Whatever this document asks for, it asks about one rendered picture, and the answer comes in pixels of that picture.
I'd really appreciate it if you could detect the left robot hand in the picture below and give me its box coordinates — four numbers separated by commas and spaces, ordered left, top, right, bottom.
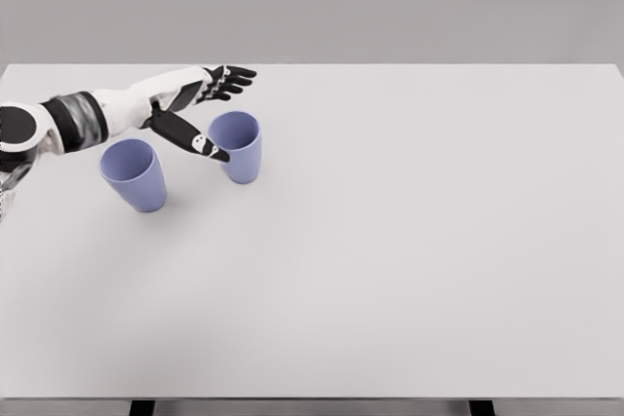
137, 64, 257, 164

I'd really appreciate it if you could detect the lavender plastic cup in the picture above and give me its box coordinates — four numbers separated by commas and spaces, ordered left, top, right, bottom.
98, 137, 168, 214
207, 110, 263, 186

